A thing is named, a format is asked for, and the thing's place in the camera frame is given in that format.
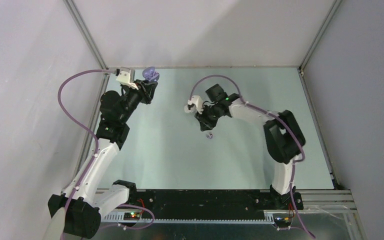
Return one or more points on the purple earbud one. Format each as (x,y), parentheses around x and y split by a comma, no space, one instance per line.
(209,135)

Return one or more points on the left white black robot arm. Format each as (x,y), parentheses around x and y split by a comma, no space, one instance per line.
(78,210)

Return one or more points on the purple charging case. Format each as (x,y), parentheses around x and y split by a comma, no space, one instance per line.
(150,74)

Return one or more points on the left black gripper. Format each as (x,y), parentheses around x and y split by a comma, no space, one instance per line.
(146,90)

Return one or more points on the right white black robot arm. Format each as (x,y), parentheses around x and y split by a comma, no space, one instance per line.
(283,136)

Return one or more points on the right circuit board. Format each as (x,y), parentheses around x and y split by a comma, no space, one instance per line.
(283,219)

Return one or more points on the circuit board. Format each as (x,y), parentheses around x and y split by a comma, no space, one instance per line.
(283,219)
(131,216)

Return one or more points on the left circuit board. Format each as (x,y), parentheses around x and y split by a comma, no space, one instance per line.
(131,216)

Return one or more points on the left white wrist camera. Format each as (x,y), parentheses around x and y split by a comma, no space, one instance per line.
(126,77)

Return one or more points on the white slotted cable duct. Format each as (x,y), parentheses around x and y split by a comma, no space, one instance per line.
(120,217)

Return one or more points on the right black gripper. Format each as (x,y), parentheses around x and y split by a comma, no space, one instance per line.
(205,123)

